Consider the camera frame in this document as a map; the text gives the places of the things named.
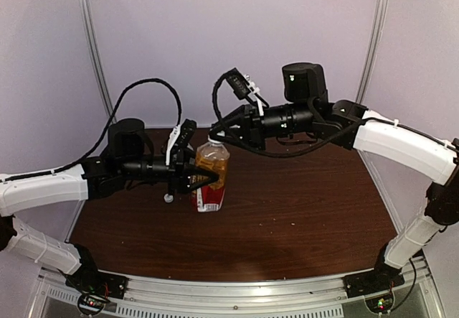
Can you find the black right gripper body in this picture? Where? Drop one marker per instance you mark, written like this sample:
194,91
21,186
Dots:
254,133

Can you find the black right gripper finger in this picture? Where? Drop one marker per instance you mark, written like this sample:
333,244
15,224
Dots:
235,140
234,122

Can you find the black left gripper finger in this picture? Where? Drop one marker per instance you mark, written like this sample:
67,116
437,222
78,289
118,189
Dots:
199,178
189,158

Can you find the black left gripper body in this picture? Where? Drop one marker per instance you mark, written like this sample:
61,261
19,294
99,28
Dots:
175,177

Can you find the amber tea bottle red label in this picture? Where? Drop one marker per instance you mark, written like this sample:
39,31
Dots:
213,158

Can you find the white tea bottle cap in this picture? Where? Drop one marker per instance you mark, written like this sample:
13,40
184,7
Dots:
212,141

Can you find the white water bottle cap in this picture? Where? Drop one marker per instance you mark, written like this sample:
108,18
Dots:
168,198

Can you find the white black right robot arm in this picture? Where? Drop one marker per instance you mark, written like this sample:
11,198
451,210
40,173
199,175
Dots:
351,126

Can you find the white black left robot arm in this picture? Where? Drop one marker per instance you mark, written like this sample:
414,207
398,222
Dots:
128,157

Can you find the left circuit board with leds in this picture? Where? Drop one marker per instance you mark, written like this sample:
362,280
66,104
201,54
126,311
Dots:
89,304

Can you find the circuit board with leds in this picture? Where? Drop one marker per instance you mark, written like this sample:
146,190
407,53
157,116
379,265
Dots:
379,304
89,304

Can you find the right circuit board with leds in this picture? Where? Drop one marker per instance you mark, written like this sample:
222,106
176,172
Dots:
379,304

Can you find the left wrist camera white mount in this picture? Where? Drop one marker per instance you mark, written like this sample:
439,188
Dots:
180,138

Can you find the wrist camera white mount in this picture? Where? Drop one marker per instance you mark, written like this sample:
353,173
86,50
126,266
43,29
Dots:
246,89
180,138

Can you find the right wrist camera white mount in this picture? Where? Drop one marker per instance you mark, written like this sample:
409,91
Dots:
246,89

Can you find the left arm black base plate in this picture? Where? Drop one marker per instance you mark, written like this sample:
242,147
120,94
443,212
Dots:
97,283

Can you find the left aluminium corner post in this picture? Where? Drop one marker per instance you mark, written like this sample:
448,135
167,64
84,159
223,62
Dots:
95,58

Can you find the aluminium corner post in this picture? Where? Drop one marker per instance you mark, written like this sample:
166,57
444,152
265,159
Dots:
380,14
95,58

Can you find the right aluminium corner post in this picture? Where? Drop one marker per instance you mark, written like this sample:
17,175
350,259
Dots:
380,14

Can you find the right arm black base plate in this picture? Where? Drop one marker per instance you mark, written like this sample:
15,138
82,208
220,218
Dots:
370,282

